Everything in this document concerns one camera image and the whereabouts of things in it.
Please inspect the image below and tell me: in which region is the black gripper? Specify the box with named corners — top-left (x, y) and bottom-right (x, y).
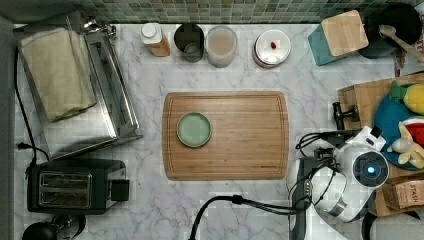
top-left (321, 130), bottom-right (359, 144)

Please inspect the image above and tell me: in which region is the black drawer handle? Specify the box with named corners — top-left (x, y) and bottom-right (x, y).
top-left (332, 102), bottom-right (360, 130)

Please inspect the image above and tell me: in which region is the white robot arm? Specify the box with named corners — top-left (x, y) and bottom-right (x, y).
top-left (286, 126), bottom-right (389, 240)

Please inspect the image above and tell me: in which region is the blue plate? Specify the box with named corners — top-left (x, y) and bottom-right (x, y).
top-left (373, 93), bottom-right (423, 170)

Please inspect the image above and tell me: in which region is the toy garlic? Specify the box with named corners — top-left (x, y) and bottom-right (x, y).
top-left (387, 138), bottom-right (413, 153)

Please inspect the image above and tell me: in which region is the toy watermelon slice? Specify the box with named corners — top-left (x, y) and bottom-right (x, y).
top-left (398, 116), bottom-right (424, 147)

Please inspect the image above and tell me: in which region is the small tea box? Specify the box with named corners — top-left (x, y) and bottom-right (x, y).
top-left (383, 180), bottom-right (424, 210)

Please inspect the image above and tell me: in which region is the bamboo cutting board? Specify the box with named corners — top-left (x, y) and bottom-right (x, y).
top-left (162, 91), bottom-right (289, 180)

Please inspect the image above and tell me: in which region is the teal canister with wooden lid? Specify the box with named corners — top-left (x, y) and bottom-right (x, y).
top-left (308, 10), bottom-right (369, 66)

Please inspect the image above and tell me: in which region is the pink lidded ceramic jar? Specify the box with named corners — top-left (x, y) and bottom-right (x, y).
top-left (253, 29), bottom-right (291, 68)

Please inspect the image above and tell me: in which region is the wooden spoon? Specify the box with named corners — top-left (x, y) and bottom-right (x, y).
top-left (379, 25), bottom-right (424, 63)

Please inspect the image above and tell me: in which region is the black utensil holder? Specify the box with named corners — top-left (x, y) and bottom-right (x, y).
top-left (359, 3), bottom-right (422, 59)

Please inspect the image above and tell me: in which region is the green ceramic bowl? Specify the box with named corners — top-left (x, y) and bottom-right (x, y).
top-left (177, 112), bottom-right (212, 148)

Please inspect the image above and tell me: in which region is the clear jar with contents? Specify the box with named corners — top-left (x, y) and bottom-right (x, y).
top-left (205, 26), bottom-right (238, 68)

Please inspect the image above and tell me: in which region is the dark grey cup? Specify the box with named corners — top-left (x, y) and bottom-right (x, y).
top-left (174, 23), bottom-right (204, 63)

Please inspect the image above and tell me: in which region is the orange bottle with white cap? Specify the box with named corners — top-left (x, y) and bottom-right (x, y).
top-left (141, 23), bottom-right (170, 57)

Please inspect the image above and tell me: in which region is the stainless toaster oven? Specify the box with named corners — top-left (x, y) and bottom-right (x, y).
top-left (13, 14), bottom-right (142, 159)

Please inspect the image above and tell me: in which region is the black two-slot toaster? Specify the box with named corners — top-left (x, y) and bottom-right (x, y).
top-left (27, 159), bottom-right (130, 215)

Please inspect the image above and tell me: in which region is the black round object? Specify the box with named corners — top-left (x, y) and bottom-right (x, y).
top-left (22, 215), bottom-right (86, 240)

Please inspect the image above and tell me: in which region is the folded green towel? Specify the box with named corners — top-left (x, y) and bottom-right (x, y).
top-left (20, 28), bottom-right (97, 122)

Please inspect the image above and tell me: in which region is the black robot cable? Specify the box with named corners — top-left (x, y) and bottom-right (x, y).
top-left (188, 194), bottom-right (304, 240)

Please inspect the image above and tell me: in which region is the toaster power cord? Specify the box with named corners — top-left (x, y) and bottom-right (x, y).
top-left (14, 46), bottom-right (51, 181)

